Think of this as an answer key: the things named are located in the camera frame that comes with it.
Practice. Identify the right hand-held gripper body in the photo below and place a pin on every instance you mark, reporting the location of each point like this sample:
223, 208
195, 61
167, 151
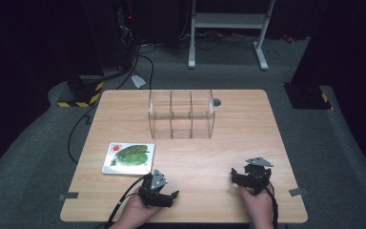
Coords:
256, 176

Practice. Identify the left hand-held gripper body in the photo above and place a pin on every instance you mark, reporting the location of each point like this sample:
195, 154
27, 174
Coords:
154, 197

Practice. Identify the picture book with green leaf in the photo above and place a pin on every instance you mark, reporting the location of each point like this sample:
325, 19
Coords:
128, 159

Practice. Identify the clear acrylic divided organizer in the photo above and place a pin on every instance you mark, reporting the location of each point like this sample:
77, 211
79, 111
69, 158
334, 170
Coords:
181, 114

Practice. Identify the grey tape strip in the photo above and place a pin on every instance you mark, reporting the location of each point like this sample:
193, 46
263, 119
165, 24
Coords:
298, 191
68, 196

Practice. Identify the yellow black striped stand base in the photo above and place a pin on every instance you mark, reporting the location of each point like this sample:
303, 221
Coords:
308, 97
82, 92

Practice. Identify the grey tape patch on floor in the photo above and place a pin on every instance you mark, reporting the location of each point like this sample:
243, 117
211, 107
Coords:
138, 81

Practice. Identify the small red object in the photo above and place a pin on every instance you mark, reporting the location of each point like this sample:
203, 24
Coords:
288, 38

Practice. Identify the white metal stand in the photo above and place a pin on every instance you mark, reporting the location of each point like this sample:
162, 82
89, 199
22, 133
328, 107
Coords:
228, 22

